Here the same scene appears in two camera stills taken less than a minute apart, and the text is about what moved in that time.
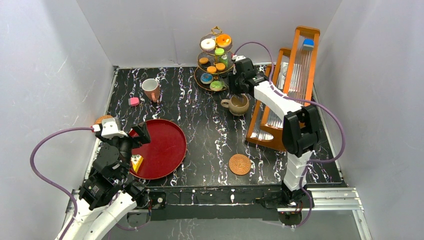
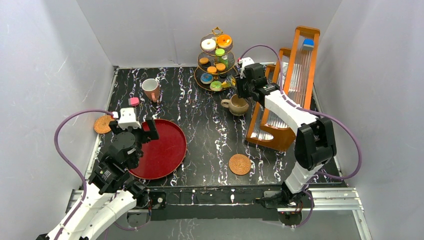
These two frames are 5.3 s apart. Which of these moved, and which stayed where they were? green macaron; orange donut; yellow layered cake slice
Moved: yellow layered cake slice
Stayed: green macaron; orange donut
